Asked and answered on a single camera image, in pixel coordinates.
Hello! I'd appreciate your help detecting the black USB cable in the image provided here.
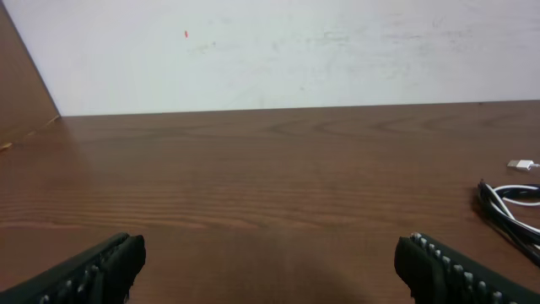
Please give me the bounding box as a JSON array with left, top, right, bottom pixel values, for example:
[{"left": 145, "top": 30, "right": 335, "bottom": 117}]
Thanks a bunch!
[{"left": 477, "top": 179, "right": 540, "bottom": 268}]

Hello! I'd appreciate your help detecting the white USB cable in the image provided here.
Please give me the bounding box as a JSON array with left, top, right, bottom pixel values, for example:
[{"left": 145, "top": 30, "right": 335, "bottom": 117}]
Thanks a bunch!
[{"left": 484, "top": 159, "right": 540, "bottom": 250}]

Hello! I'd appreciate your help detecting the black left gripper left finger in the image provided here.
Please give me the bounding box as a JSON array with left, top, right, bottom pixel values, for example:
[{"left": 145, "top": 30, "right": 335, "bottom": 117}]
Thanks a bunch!
[{"left": 1, "top": 232, "right": 146, "bottom": 304}]

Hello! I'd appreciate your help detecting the wooden side panel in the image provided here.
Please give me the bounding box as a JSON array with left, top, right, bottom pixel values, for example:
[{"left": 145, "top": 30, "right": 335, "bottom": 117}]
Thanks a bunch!
[{"left": 1, "top": 5, "right": 60, "bottom": 149}]

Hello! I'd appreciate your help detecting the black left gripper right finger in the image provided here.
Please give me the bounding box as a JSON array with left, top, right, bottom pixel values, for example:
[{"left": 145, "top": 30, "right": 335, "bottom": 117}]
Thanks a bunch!
[{"left": 394, "top": 232, "right": 539, "bottom": 304}]

